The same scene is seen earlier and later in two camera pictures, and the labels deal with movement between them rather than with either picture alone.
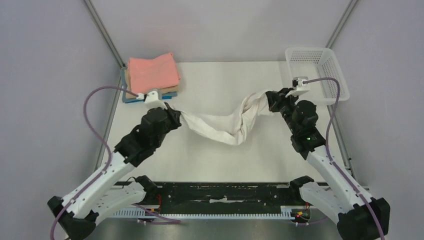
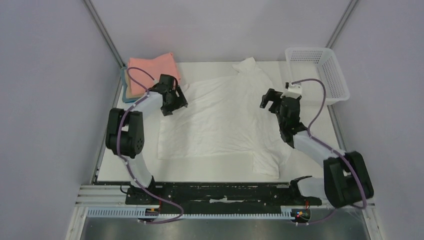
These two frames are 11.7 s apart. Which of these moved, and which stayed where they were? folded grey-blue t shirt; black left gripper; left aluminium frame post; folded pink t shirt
Moved: black left gripper
Stayed: folded pink t shirt; folded grey-blue t shirt; left aluminium frame post
